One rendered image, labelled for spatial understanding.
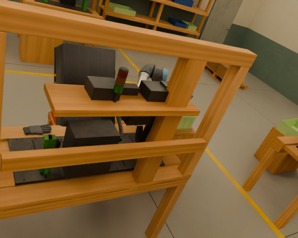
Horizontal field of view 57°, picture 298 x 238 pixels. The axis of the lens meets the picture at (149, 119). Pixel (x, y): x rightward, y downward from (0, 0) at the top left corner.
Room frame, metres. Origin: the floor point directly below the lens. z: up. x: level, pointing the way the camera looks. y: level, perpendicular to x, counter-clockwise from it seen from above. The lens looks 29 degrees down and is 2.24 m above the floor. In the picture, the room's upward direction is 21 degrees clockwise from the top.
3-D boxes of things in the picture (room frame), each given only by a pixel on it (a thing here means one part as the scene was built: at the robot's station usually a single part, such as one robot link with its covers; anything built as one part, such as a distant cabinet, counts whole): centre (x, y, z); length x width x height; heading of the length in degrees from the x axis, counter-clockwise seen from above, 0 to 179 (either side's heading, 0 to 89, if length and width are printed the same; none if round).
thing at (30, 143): (1.59, 0.30, 0.89); 1.10 x 0.42 x 0.02; 129
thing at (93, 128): (1.41, 0.30, 1.07); 0.30 x 0.18 x 0.34; 129
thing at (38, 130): (1.59, 0.74, 0.91); 0.20 x 0.11 x 0.03; 137
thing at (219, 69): (7.78, -1.59, 0.22); 1.20 x 0.81 x 0.44; 32
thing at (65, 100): (1.39, 0.14, 1.52); 0.90 x 0.25 x 0.04; 129
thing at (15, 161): (1.30, 0.07, 1.23); 1.30 x 0.05 x 0.09; 129
